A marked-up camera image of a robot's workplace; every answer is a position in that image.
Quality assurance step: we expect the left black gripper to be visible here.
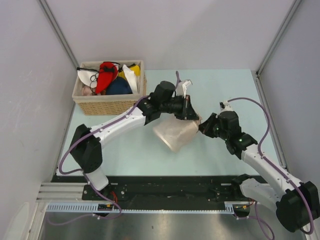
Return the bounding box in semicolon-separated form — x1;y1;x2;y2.
160;94;199;121

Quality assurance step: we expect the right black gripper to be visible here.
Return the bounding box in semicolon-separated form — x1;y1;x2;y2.
196;113;229;141

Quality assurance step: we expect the white mesh laundry bag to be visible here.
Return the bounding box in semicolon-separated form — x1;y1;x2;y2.
153;116;202;153

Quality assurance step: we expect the red bra black trim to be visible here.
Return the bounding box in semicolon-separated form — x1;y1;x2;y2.
95;61;119;94

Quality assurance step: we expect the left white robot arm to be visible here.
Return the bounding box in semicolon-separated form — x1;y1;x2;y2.
70;79;201;200

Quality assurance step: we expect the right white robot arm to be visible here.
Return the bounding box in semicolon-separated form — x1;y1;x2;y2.
198;111;320;235

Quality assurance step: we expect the yellow bra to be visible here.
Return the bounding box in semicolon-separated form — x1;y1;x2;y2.
118;63;141;79

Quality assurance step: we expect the navy blue bra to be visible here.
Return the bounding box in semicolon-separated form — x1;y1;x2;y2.
106;76;133;95

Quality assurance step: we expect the pink beige bra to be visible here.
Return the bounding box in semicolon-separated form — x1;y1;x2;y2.
81;85;106;97

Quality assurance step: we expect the white bra black trim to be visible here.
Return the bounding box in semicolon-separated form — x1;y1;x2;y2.
76;67;99;88

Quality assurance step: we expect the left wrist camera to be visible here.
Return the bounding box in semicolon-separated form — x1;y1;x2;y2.
176;79;193;98

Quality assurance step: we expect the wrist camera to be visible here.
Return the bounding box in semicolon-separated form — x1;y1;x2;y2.
219;101;234;114
176;79;193;98

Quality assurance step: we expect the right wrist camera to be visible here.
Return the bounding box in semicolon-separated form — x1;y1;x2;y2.
219;101;234;114

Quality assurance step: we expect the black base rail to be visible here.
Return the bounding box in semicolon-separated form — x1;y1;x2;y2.
50;174;273;211

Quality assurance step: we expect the white slotted cable duct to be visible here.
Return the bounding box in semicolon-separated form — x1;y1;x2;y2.
46;202;235;215

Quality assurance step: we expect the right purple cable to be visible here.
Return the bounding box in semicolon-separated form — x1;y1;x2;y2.
227;97;315;238

